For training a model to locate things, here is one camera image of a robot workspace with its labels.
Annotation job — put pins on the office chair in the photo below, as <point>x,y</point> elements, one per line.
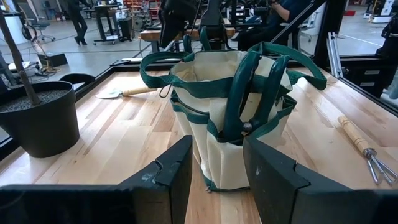
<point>35,23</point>

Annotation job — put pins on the silver aluminium extrusion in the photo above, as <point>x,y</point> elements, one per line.
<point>334,56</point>

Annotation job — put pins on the black box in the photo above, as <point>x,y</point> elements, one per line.
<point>53,59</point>

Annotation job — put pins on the black aluminium table frame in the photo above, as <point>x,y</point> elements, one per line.
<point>93,82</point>

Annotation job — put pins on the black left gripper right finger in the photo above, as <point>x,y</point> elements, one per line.
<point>280,186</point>

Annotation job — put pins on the seated person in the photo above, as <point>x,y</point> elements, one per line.
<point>280,15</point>

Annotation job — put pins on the standing person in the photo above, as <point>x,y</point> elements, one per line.
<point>77,21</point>

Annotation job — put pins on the cream green gardening bag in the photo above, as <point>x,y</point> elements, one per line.
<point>224,161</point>

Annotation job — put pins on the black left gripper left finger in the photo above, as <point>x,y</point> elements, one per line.
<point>168,183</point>

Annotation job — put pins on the small black pot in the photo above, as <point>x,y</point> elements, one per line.
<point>76,77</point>

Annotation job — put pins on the wooden workbench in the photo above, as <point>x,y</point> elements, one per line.
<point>149,35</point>

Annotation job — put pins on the potted plant in black pot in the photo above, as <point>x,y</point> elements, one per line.
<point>43,124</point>

